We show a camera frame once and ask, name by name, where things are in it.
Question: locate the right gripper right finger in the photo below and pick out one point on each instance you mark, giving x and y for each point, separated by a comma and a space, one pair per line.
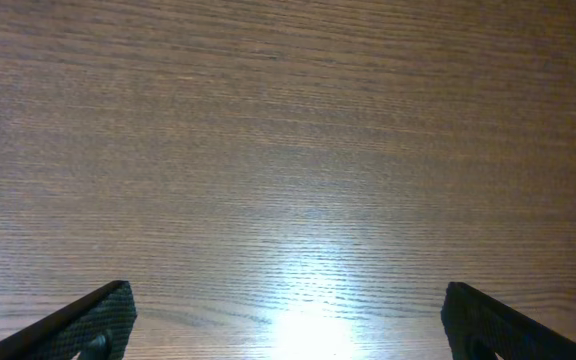
479, 327

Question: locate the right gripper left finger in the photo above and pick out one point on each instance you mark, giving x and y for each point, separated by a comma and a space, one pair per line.
96, 326

